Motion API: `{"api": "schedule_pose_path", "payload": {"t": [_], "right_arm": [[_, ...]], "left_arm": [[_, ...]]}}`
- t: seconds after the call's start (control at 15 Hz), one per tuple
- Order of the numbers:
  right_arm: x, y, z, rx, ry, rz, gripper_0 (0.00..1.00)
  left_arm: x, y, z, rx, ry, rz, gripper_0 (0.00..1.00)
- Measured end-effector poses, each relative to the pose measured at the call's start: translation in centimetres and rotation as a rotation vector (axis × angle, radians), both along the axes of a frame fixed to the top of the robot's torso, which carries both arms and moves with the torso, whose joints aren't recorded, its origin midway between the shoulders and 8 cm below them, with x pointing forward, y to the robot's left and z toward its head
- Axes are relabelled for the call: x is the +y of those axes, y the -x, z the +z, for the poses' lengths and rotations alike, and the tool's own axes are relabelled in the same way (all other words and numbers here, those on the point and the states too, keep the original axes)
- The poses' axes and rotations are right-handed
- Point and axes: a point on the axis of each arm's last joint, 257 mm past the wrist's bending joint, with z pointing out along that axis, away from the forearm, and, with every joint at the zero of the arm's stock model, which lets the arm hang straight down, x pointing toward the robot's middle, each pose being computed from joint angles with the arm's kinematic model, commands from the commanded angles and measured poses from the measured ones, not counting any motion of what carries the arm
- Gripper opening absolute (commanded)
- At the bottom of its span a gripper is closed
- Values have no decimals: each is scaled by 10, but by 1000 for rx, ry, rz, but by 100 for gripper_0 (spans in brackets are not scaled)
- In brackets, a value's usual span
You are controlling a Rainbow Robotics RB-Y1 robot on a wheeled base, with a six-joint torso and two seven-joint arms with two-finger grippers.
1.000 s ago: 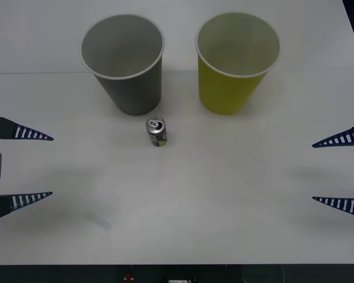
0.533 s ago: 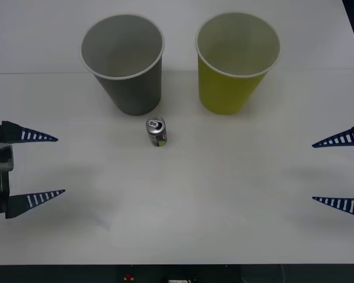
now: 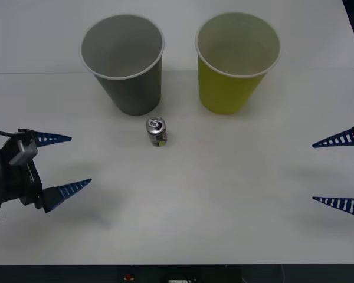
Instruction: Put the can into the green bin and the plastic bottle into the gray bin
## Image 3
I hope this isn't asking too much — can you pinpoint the yellow-green plastic waste bin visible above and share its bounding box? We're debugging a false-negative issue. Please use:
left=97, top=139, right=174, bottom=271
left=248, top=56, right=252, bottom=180
left=194, top=12, right=281, bottom=116

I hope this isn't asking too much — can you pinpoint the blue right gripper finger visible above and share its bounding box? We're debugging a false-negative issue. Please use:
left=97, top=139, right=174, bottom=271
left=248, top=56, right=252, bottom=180
left=312, top=196, right=354, bottom=221
left=312, top=121, right=354, bottom=149

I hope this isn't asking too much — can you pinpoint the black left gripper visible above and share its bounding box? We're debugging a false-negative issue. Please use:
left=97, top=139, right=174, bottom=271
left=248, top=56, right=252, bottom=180
left=0, top=129, right=93, bottom=213

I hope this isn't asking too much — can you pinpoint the grey plastic waste bin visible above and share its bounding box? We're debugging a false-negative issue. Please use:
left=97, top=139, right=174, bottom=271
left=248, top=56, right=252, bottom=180
left=78, top=14, right=165, bottom=117

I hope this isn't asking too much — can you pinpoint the black and silver drink can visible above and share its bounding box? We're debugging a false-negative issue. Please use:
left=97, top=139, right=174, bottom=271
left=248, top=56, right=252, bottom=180
left=145, top=116, right=168, bottom=148

